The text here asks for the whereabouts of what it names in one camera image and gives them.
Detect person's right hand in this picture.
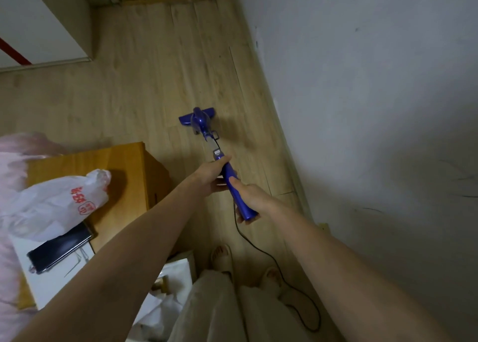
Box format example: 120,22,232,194
228,176,285,226

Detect person's left hand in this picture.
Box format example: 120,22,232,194
192,156,233,195

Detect blue stick vacuum cleaner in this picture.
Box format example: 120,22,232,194
178,107,259,221

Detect person's right forearm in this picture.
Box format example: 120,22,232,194
261,199,454,342

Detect person's left forearm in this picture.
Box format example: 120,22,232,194
14,171,205,342

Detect beige slipper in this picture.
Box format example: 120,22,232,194
261,266,283,291
210,244,235,279

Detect wooden bedside cabinet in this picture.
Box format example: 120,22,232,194
18,141,175,311

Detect white paper bag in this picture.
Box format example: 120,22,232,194
126,250,197,342

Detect person's beige trousers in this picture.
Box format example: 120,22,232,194
169,269,319,342

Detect white plastic bag red print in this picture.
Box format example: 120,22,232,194
0,169,112,242

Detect black smartphone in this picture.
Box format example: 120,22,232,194
26,222,94,275

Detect white flat box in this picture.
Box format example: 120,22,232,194
10,222,98,310

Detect white wardrobe with red stripe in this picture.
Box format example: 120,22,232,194
0,0,93,72

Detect black power cable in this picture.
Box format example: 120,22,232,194
233,201,322,333

